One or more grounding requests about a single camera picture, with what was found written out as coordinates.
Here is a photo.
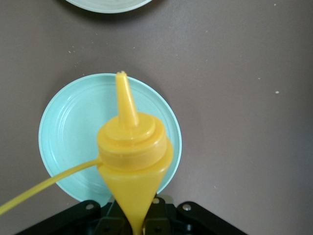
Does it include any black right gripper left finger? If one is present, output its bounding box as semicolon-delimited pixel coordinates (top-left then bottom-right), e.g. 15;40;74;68
14;199;131;235

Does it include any beige plate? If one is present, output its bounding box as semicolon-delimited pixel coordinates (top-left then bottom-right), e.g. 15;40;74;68
65;0;154;14

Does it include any mint green plate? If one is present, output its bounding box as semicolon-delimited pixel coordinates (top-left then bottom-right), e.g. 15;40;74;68
38;72;183;203

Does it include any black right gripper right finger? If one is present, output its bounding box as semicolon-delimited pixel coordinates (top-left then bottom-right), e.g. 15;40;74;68
143;194;248;235

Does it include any yellow squeeze bottle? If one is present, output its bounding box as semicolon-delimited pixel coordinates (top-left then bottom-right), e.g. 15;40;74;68
0;70;175;235

